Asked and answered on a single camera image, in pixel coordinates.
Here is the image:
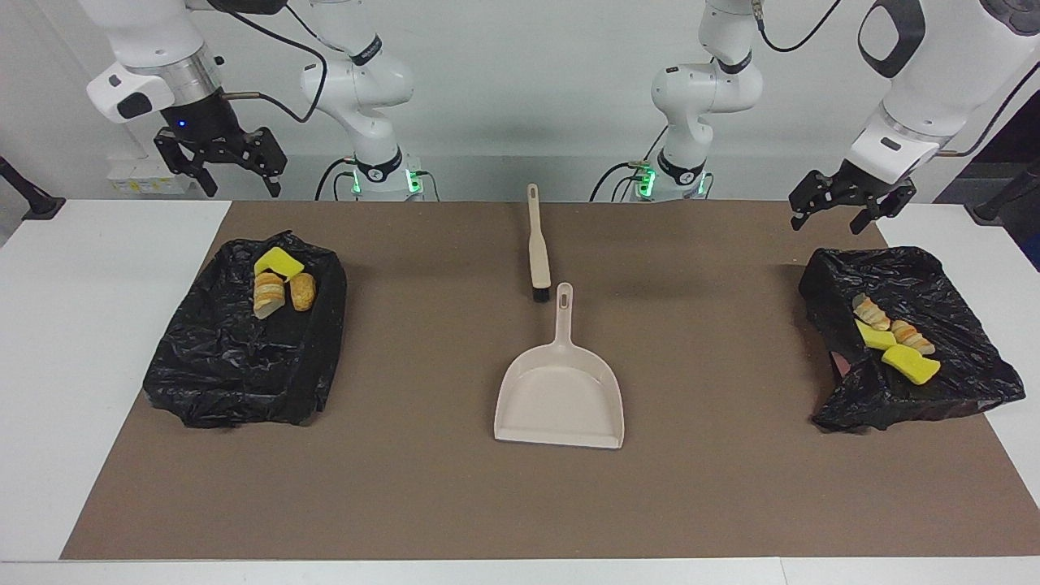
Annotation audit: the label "left black bin bag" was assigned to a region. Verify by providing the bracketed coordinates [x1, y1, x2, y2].
[799, 246, 1026, 432]

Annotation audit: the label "yellow-green sponge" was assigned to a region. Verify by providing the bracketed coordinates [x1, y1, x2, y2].
[855, 318, 899, 352]

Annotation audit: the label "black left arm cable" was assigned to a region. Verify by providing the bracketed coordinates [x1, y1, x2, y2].
[752, 0, 1040, 157]

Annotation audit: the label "white wall socket box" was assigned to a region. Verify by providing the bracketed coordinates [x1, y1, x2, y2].
[106, 154, 196, 196]

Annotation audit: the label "black base power cable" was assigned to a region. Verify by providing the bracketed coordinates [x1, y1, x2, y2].
[314, 158, 360, 202]
[588, 126, 669, 203]

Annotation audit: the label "striped croissant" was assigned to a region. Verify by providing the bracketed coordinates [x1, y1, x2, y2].
[891, 319, 936, 356]
[851, 293, 892, 332]
[253, 272, 286, 320]

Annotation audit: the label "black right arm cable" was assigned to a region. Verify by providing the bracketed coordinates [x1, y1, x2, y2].
[213, 0, 330, 124]

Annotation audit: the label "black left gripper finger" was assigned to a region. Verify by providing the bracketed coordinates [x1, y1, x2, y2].
[790, 171, 831, 231]
[850, 185, 917, 235]

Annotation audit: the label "brown table mat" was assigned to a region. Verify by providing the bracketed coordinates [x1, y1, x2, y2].
[61, 201, 1040, 560]

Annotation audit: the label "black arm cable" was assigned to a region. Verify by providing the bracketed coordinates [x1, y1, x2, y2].
[752, 0, 1040, 157]
[213, 0, 330, 124]

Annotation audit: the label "beige plastic dustpan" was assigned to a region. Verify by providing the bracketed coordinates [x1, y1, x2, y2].
[494, 282, 626, 450]

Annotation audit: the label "black bin bag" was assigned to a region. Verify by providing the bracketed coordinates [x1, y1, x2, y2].
[143, 231, 349, 429]
[799, 246, 1026, 432]

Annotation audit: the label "right black bin bag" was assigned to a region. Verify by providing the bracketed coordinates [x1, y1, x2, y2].
[143, 231, 349, 429]

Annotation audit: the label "yellow notched sponge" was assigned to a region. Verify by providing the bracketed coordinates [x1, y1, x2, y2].
[253, 247, 306, 282]

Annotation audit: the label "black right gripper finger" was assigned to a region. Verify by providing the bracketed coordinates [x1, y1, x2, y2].
[244, 128, 288, 198]
[154, 128, 219, 198]

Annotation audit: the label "black stand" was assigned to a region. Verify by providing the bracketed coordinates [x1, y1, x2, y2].
[0, 156, 66, 221]
[965, 158, 1040, 224]

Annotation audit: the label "beige hand brush black bristles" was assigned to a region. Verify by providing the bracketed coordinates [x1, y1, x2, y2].
[526, 184, 553, 304]

